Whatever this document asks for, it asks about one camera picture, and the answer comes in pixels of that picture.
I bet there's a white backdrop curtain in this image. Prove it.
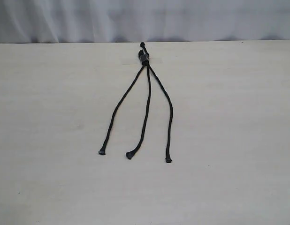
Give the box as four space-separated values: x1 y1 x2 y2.
0 0 290 43

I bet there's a black rope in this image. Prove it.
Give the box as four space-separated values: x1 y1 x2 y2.
125 58 151 161
140 42 174 164
98 48 144 157

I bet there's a clear tape strip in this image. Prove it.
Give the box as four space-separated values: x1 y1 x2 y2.
121 55 164 66

